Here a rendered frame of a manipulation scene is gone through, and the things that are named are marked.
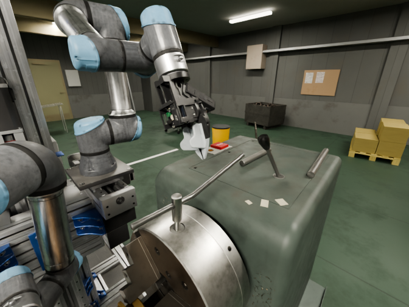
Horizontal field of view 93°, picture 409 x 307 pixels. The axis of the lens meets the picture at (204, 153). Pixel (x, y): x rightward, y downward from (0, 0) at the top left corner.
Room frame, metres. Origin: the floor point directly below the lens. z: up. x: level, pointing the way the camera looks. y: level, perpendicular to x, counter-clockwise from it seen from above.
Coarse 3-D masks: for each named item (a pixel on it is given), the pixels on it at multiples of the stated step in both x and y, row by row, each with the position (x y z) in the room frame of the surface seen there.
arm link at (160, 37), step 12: (144, 12) 0.51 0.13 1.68; (156, 12) 0.50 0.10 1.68; (168, 12) 0.52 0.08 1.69; (144, 24) 0.51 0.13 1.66; (156, 24) 0.50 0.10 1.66; (168, 24) 0.50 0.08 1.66; (144, 36) 0.52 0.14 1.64; (156, 36) 0.49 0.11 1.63; (168, 36) 0.49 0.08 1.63; (144, 48) 0.53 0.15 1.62; (156, 48) 0.49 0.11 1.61; (168, 48) 0.48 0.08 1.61; (180, 48) 0.51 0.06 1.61
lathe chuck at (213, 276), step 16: (144, 224) 0.38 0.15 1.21; (160, 224) 0.36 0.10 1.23; (192, 224) 0.35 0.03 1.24; (144, 240) 0.35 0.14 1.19; (160, 240) 0.31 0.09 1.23; (176, 240) 0.31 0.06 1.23; (192, 240) 0.31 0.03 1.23; (208, 240) 0.32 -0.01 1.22; (160, 256) 0.31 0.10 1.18; (176, 256) 0.28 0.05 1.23; (192, 256) 0.28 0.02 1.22; (208, 256) 0.29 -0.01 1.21; (224, 256) 0.30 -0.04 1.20; (160, 272) 0.32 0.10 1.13; (176, 272) 0.28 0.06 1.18; (192, 272) 0.26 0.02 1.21; (208, 272) 0.27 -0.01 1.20; (224, 272) 0.28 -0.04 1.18; (176, 288) 0.28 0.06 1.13; (192, 288) 0.25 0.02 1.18; (208, 288) 0.24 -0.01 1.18; (224, 288) 0.26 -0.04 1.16; (192, 304) 0.25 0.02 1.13; (208, 304) 0.23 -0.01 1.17; (224, 304) 0.24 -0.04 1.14; (240, 304) 0.27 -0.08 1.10
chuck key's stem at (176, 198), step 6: (174, 198) 0.33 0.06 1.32; (180, 198) 0.33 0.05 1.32; (174, 204) 0.33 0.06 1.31; (180, 204) 0.33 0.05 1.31; (174, 210) 0.33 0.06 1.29; (180, 210) 0.33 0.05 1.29; (174, 216) 0.33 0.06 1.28; (180, 216) 0.33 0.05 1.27; (174, 222) 0.34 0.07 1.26; (174, 228) 0.34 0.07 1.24; (180, 228) 0.34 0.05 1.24
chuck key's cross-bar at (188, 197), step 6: (240, 156) 0.49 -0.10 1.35; (234, 162) 0.47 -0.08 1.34; (228, 168) 0.45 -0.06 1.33; (216, 174) 0.43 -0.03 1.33; (222, 174) 0.43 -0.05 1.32; (210, 180) 0.41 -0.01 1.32; (204, 186) 0.39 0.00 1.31; (192, 192) 0.37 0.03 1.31; (198, 192) 0.38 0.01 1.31; (186, 198) 0.35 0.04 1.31; (192, 198) 0.36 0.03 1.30; (162, 210) 0.31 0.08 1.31; (168, 210) 0.32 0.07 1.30; (150, 216) 0.29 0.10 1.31; (156, 216) 0.30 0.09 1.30; (138, 222) 0.28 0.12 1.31; (144, 222) 0.28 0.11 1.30; (132, 228) 0.27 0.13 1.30
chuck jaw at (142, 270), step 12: (132, 252) 0.33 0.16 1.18; (144, 252) 0.34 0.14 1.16; (132, 264) 0.32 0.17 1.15; (144, 264) 0.32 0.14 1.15; (132, 276) 0.29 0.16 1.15; (144, 276) 0.30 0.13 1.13; (156, 276) 0.31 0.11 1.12; (132, 288) 0.28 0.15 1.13; (144, 288) 0.29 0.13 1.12; (132, 300) 0.26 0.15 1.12
